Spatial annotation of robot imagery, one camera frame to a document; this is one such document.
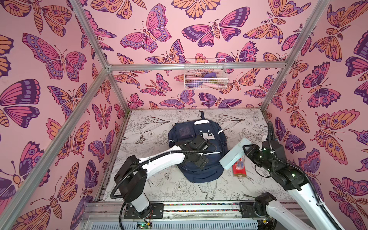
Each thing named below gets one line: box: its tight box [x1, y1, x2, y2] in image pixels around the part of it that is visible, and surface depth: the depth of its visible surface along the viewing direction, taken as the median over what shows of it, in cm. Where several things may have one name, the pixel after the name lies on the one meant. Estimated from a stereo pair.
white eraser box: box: [218, 137, 252, 171], surface depth 75 cm
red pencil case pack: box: [232, 154, 247, 177], surface depth 89 cm
